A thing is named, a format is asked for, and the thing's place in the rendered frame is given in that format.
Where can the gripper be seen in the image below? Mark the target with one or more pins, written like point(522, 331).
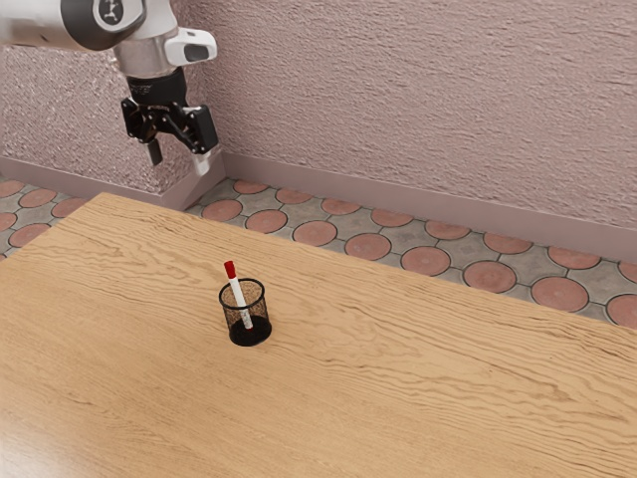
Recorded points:
point(157, 91)

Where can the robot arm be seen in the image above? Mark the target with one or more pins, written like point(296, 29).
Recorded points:
point(89, 22)

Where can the red and white pen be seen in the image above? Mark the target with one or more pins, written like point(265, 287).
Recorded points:
point(238, 294)

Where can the black mesh pen holder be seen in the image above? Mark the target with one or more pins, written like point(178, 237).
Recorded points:
point(245, 311)

